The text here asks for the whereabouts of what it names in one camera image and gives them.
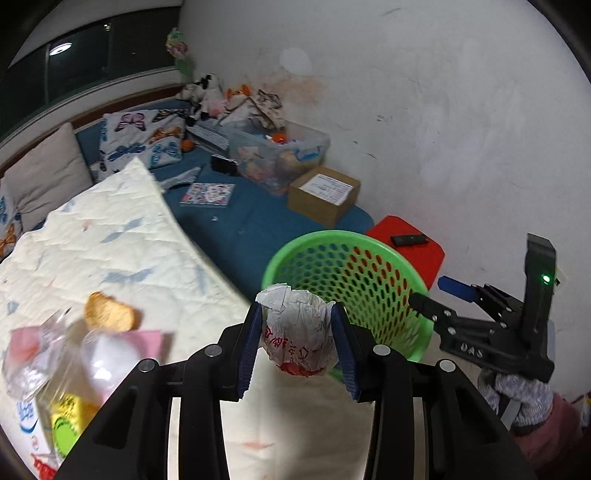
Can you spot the green plastic mesh basket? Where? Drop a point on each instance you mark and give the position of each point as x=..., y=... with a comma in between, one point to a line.
x=369, y=278

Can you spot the grey gloved right hand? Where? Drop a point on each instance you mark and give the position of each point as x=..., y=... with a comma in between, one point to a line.
x=535, y=397

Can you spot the white quilted blanket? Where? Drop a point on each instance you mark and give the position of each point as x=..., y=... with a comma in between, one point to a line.
x=119, y=238

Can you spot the dark window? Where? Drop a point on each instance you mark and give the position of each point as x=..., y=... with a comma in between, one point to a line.
x=88, y=56

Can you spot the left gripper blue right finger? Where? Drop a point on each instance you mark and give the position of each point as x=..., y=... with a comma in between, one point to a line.
x=344, y=340

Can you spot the cardboard box with label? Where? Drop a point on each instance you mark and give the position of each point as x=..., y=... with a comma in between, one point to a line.
x=323, y=195

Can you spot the butterfly pillow left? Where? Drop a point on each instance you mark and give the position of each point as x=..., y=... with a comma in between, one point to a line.
x=10, y=222

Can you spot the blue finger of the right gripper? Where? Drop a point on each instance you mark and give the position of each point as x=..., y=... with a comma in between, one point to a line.
x=431, y=309
x=456, y=288

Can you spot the orange fox plush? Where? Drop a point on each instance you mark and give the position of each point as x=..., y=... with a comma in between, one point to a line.
x=235, y=97

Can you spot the butterfly pillow right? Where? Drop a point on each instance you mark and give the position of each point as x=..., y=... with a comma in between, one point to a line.
x=153, y=136

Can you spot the grey pillow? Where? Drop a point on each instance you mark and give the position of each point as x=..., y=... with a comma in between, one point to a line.
x=48, y=176

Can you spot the clear plastic storage bin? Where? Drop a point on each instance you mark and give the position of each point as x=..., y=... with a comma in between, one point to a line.
x=274, y=159

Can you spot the orange chip snack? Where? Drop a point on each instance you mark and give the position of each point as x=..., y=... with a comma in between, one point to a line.
x=104, y=312

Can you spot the butterfly pillow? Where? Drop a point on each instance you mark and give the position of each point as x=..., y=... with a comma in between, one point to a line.
x=153, y=136
x=10, y=222

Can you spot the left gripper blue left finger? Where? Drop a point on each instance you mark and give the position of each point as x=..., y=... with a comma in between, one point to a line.
x=249, y=344

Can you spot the white blue milk carton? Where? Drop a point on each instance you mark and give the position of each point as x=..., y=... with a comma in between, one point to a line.
x=34, y=437

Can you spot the colourful sticker book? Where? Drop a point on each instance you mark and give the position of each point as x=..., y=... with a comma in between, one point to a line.
x=207, y=195

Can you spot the cow plush toy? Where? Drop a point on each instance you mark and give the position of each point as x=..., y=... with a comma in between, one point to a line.
x=204, y=96

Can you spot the yellow green juice carton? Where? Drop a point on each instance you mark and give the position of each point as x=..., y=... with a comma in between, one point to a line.
x=70, y=414

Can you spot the red paper cup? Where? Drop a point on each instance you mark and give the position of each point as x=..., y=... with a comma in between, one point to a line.
x=297, y=331

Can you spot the clear plastic bag pink wrapper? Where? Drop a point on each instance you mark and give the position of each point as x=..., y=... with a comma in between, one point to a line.
x=35, y=354

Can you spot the clear plastic lid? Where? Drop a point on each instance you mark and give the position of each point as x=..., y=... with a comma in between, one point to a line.
x=107, y=359

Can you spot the black remote control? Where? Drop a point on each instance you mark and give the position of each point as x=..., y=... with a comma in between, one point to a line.
x=409, y=240

